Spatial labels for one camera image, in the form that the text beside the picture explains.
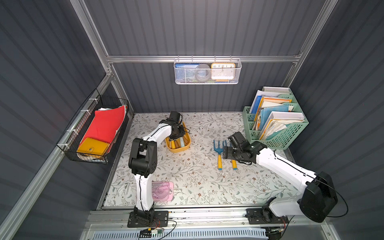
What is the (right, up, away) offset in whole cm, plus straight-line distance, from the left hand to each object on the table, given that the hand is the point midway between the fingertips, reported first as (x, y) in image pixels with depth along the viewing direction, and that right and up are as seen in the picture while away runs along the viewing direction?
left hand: (180, 133), depth 100 cm
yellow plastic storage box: (0, -7, -3) cm, 7 cm away
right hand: (+31, -11, -16) cm, 37 cm away
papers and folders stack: (+54, +13, -15) cm, 57 cm away
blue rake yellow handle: (+26, -11, -3) cm, 28 cm away
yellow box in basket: (-35, -5, -35) cm, 50 cm away
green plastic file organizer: (+64, -4, -9) cm, 64 cm away
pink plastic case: (-8, -32, -17) cm, 37 cm away
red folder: (-34, +5, -29) cm, 45 cm away
